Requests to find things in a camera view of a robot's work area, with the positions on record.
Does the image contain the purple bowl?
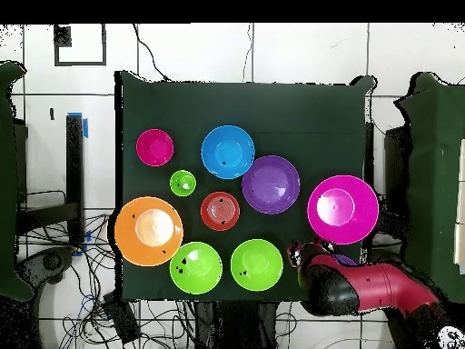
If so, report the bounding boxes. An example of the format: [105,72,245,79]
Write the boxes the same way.
[333,254,359,267]
[241,155,302,215]

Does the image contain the large pink bowl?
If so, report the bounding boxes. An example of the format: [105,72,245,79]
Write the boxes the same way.
[306,174,381,246]

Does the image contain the green bowl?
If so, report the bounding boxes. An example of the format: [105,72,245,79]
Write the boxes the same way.
[230,238,284,293]
[169,241,223,296]

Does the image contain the small red-orange bowl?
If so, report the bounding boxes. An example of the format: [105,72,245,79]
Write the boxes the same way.
[200,191,242,233]

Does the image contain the blue bowl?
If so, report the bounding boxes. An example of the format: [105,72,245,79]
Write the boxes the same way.
[200,125,256,181]

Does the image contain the black metal stand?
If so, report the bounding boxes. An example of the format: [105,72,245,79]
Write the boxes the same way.
[363,121,376,190]
[15,114,85,248]

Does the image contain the green cup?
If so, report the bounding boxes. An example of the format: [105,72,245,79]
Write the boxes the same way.
[169,169,198,198]

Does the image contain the large orange bowl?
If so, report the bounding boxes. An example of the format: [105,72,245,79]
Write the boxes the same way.
[114,195,184,268]

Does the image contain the dark green table cloth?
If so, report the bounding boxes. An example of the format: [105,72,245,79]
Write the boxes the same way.
[114,70,375,303]

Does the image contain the green cloth side table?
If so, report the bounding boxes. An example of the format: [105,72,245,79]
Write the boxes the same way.
[0,60,35,303]
[394,71,465,304]

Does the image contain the small crimson bowl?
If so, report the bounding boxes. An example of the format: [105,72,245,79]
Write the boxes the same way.
[135,128,175,168]

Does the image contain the black power strip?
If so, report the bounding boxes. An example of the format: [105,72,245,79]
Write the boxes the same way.
[102,292,142,344]

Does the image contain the tangle of cables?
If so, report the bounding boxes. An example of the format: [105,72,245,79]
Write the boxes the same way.
[15,212,197,349]

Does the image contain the black floor cable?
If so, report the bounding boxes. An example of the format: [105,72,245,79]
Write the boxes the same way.
[132,23,171,82]

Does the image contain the dark pedestal leg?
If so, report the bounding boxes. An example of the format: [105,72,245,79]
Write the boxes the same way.
[15,245,78,349]

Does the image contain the black square frame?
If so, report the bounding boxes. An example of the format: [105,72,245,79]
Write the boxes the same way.
[53,23,107,67]

